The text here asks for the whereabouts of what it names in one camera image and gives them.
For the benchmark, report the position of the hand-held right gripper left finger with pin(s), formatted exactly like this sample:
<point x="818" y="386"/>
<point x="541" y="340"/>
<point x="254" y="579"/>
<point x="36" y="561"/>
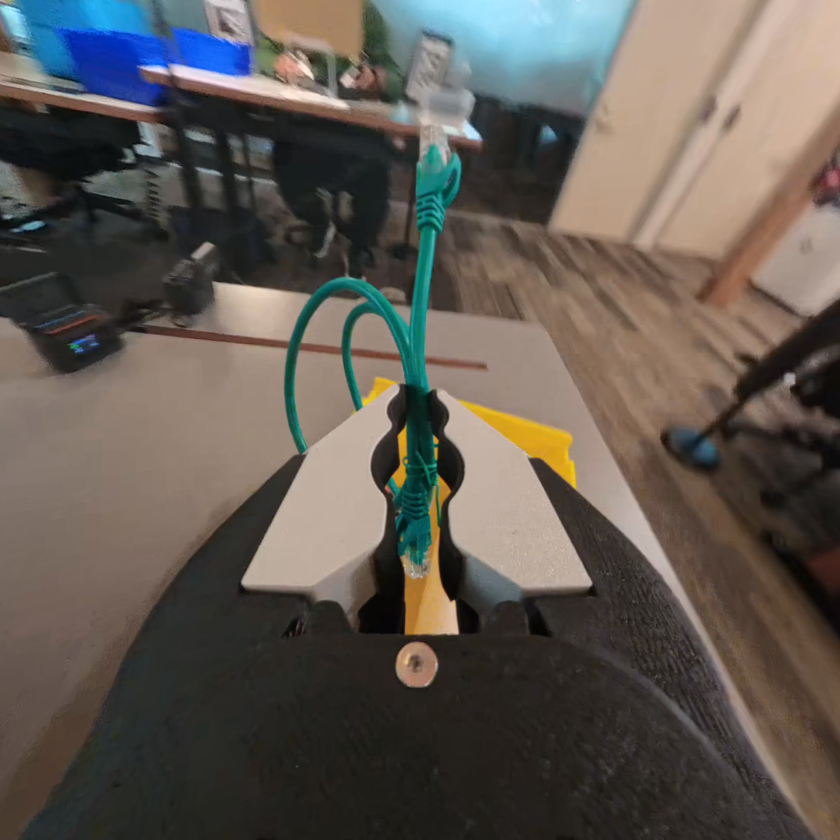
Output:
<point x="315" y="525"/>

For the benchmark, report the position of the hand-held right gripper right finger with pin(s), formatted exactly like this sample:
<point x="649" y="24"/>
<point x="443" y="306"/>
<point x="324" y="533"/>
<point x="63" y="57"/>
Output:
<point x="518" y="525"/>

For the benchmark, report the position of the yellow storage bin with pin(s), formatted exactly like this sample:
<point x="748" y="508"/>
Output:
<point x="525" y="433"/>

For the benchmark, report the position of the black tripod with blue foot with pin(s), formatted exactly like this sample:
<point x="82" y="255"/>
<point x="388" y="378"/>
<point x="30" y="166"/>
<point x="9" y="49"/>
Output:
<point x="754" y="394"/>

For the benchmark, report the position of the black equipment case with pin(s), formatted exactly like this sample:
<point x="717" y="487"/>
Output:
<point x="190" y="282"/>

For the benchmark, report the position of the black battery charger case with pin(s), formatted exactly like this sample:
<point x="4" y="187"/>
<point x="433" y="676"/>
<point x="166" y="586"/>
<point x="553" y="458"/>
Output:
<point x="69" y="334"/>

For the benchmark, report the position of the white recycling bin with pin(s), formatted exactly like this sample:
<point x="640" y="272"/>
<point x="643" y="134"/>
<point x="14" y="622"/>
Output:
<point x="800" y="262"/>

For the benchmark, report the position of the white door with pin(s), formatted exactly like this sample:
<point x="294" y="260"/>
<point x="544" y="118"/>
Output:
<point x="728" y="144"/>
<point x="630" y="131"/>

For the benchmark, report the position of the clear plastic container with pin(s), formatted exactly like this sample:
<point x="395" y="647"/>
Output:
<point x="449" y="108"/>

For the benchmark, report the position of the wood edged table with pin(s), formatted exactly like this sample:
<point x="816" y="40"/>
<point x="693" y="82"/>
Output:
<point x="295" y="98"/>
<point x="79" y="102"/>

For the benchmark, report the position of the red fire extinguisher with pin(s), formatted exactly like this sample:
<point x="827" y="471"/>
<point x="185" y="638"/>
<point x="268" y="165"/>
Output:
<point x="827" y="177"/>

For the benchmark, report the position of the framed printed tag board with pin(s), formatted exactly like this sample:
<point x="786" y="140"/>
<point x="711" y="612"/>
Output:
<point x="430" y="65"/>
<point x="226" y="19"/>

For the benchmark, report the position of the stack of blue bins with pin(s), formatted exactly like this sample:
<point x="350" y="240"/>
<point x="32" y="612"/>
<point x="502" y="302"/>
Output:
<point x="131" y="59"/>

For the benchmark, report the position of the large light blue tote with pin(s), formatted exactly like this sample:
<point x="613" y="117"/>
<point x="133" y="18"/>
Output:
<point x="65" y="33"/>

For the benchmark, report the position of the wooden support post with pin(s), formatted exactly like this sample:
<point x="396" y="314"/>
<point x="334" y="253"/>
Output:
<point x="768" y="216"/>

